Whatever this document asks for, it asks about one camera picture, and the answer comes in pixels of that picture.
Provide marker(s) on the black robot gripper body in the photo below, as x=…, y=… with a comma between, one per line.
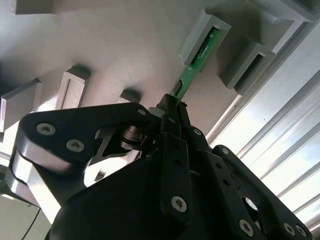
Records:
x=112, y=212

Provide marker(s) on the green RAM stick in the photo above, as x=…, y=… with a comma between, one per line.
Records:
x=186, y=77

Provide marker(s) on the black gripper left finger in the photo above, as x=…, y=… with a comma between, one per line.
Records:
x=62, y=130

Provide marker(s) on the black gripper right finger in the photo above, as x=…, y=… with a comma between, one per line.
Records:
x=225, y=180

